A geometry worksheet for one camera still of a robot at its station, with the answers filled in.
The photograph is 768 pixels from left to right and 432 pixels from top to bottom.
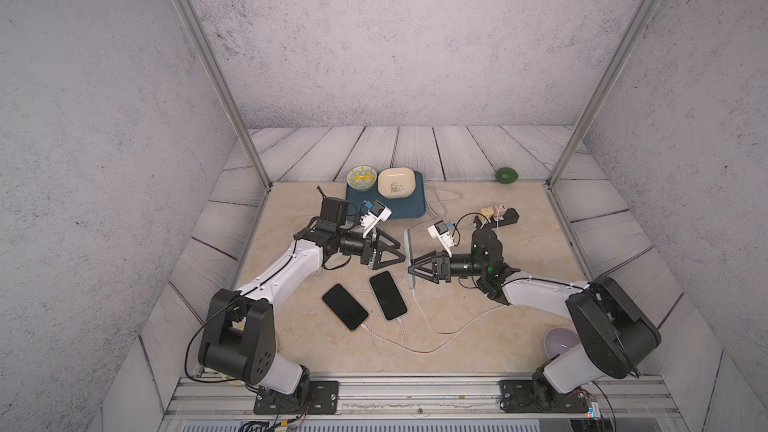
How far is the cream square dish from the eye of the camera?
114 centimetres

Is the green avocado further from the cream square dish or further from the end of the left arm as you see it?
the end of the left arm

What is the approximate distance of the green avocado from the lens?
4.00 feet
